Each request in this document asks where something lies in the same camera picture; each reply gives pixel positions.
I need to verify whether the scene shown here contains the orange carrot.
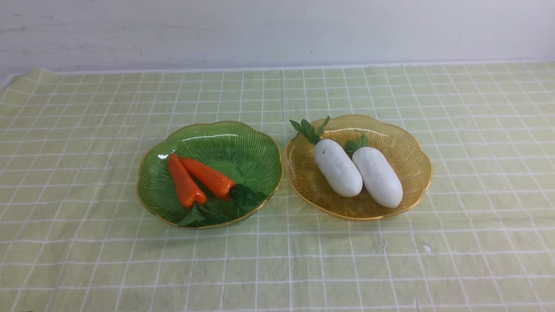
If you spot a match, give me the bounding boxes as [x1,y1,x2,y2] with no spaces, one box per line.
[180,157,267,218]
[168,153,229,226]

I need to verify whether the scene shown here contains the white radish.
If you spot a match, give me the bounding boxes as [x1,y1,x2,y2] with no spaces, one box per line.
[289,116,363,198]
[345,133,404,208]

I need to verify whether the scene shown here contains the green plastic plate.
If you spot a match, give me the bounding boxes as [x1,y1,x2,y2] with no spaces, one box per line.
[136,121,284,229]

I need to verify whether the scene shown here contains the amber plastic plate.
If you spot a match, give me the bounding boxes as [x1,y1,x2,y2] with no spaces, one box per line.
[284,114,433,221]

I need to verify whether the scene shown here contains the green checked tablecloth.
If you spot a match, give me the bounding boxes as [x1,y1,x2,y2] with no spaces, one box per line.
[0,63,554,312]

